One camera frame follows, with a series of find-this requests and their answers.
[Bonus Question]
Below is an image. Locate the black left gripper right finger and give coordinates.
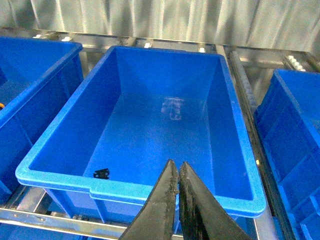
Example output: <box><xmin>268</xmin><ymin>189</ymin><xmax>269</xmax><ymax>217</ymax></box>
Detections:
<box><xmin>179</xmin><ymin>161</ymin><xmax>251</xmax><ymax>240</ymax></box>

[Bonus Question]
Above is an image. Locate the blue source bin with buttons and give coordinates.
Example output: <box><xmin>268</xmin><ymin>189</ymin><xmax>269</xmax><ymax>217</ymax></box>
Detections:
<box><xmin>0</xmin><ymin>36</ymin><xmax>84</xmax><ymax>203</ymax></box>

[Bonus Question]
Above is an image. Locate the blue middle empty bin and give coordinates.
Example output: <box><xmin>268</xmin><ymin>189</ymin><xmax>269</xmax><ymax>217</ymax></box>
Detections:
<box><xmin>15</xmin><ymin>46</ymin><xmax>266</xmax><ymax>223</ymax></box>

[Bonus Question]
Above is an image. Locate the blue target bin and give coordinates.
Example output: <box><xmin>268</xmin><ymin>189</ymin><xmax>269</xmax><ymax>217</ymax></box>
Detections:
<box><xmin>254</xmin><ymin>69</ymin><xmax>320</xmax><ymax>240</ymax></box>

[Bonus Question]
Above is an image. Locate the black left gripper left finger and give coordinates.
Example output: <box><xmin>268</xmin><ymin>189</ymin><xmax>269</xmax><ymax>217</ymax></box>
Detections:
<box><xmin>119</xmin><ymin>159</ymin><xmax>179</xmax><ymax>240</ymax></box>

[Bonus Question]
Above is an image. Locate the metal front shelf rail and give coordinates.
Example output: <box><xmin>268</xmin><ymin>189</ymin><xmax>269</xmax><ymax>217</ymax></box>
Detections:
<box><xmin>0</xmin><ymin>207</ymin><xmax>186</xmax><ymax>238</ymax></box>

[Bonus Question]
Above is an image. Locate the small black clip in bin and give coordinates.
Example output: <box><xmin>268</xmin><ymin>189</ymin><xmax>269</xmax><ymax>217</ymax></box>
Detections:
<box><xmin>93</xmin><ymin>168</ymin><xmax>110</xmax><ymax>180</ymax></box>

